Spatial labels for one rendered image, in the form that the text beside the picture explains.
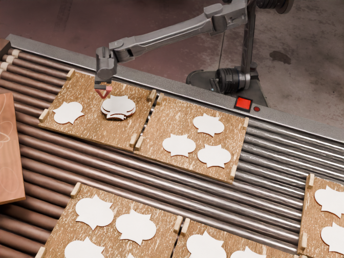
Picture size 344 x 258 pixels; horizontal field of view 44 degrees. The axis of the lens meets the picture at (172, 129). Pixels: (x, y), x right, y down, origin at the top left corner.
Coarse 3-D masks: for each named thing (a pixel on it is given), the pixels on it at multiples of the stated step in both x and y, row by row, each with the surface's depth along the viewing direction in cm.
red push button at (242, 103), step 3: (240, 99) 195; (243, 99) 195; (246, 99) 196; (237, 102) 194; (240, 102) 194; (243, 102) 194; (246, 102) 194; (249, 102) 194; (237, 105) 192; (240, 105) 193; (243, 105) 193; (246, 105) 193; (249, 105) 193; (246, 108) 192
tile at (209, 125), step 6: (204, 114) 185; (198, 120) 182; (204, 120) 183; (210, 120) 183; (216, 120) 183; (198, 126) 180; (204, 126) 180; (210, 126) 181; (216, 126) 181; (222, 126) 181; (198, 132) 178; (204, 132) 178; (210, 132) 179; (216, 132) 179
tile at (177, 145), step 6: (168, 138) 174; (174, 138) 175; (180, 138) 175; (186, 138) 175; (162, 144) 172; (168, 144) 172; (174, 144) 173; (180, 144) 173; (186, 144) 173; (192, 144) 174; (168, 150) 170; (174, 150) 171; (180, 150) 171; (186, 150) 171; (192, 150) 171; (186, 156) 170
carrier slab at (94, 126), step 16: (80, 80) 193; (64, 96) 186; (80, 96) 186; (96, 96) 187; (128, 96) 189; (144, 96) 190; (96, 112) 181; (144, 112) 184; (48, 128) 174; (64, 128) 174; (80, 128) 175; (96, 128) 176; (112, 128) 176; (128, 128) 177; (112, 144) 171; (128, 144) 172
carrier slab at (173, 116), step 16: (160, 112) 185; (176, 112) 186; (192, 112) 186; (208, 112) 187; (160, 128) 179; (176, 128) 179; (192, 128) 180; (224, 128) 182; (240, 128) 183; (144, 144) 172; (160, 144) 173; (208, 144) 176; (224, 144) 176; (240, 144) 177; (160, 160) 168; (176, 160) 169; (192, 160) 170; (208, 176) 166; (224, 176) 166
